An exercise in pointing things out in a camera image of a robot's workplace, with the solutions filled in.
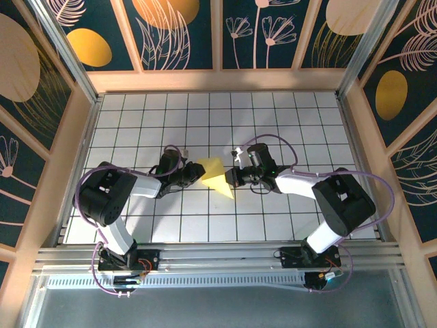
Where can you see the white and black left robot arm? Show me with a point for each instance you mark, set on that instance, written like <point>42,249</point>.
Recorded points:
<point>147,186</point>

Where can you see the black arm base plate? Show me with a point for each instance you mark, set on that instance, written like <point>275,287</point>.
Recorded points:
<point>150,256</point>
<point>290,258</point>

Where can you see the aluminium front rail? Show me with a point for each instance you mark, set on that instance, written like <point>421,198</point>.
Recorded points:
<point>218,256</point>

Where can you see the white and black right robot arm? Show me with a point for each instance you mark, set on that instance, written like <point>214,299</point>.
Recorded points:
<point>297,184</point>

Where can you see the aluminium corner post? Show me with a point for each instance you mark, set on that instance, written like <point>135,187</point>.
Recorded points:
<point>68,58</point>
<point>368,44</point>

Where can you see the aluminium table side rail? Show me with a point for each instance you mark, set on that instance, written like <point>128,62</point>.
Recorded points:
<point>82,160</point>
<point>357,160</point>

